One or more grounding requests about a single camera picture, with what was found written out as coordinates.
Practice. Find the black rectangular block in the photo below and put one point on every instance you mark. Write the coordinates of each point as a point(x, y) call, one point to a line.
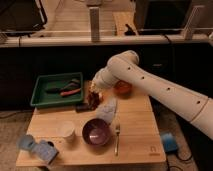
point(82, 107)

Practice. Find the green plastic tray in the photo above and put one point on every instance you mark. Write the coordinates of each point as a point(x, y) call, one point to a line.
point(40, 99)

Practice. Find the light blue cloth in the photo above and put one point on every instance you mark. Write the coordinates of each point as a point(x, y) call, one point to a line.
point(107, 110)

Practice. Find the black handled tool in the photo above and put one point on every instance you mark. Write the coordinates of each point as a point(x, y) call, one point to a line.
point(73, 84)

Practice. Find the light blue cup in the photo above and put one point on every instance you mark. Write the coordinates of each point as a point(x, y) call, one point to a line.
point(26, 142)

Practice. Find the red handled tool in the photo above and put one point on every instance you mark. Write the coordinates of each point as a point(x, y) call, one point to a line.
point(71, 92)

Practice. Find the dark purple grapes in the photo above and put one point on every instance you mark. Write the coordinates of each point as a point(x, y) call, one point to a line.
point(94, 100)

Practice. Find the purple bowl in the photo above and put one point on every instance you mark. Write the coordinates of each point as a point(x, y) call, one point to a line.
point(96, 132)

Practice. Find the white horizontal rail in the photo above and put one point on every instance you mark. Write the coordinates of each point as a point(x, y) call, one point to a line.
point(82, 41)

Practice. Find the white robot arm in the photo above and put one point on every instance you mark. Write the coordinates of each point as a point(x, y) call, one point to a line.
point(192, 106)

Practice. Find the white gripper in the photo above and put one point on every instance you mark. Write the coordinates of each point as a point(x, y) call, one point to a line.
point(97, 84)

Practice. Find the silver fork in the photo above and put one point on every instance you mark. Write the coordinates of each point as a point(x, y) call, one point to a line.
point(117, 131)

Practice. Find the white paper cup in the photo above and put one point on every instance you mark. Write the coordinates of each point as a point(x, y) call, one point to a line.
point(66, 130)

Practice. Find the blue tape roll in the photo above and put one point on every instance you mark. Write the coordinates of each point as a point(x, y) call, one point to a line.
point(169, 142)

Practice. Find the red bowl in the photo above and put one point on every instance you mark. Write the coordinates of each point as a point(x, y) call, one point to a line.
point(122, 88)

